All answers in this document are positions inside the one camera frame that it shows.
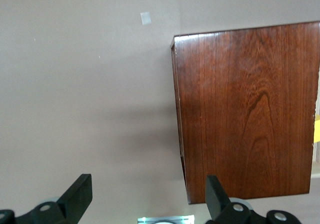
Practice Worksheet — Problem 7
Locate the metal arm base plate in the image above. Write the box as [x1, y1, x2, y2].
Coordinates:
[136, 215, 195, 224]

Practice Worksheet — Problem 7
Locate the small square tape patch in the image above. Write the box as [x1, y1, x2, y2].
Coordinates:
[140, 11, 152, 26]

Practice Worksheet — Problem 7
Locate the yellow cube block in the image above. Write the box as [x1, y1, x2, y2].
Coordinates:
[313, 113, 320, 144]

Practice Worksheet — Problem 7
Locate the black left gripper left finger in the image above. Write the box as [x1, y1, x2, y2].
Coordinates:
[0, 173, 93, 224]

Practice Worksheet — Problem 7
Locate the dark brown wooden cabinet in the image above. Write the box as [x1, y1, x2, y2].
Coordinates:
[170, 20, 320, 205]

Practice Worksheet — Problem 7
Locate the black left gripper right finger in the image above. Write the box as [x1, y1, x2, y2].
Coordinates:
[204, 175, 300, 224]

